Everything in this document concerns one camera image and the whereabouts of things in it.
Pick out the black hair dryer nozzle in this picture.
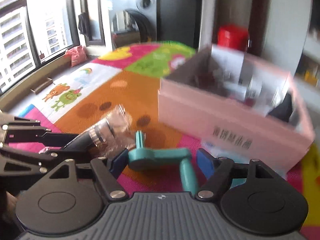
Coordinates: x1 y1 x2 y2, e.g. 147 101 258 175
267 93 299 126

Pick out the teal crank handle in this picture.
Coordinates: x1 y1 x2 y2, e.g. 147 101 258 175
128 131 199 195

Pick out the red plastic bag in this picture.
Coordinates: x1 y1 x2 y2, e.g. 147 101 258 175
65 46 87 67

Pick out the clear plastic bag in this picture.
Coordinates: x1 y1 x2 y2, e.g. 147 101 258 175
62 103 137 156

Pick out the colourful cartoon play mat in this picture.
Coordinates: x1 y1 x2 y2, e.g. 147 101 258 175
11 42 319 239

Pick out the red cylindrical container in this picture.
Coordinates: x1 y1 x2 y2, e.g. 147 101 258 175
217 24 249 51

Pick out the pink cardboard box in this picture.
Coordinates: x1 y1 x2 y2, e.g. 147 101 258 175
158 48 315 173

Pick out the dark hanging cloth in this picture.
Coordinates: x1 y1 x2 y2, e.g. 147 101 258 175
78 12 91 38

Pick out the grey washing machine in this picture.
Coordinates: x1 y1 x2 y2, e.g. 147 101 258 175
107 0 158 50

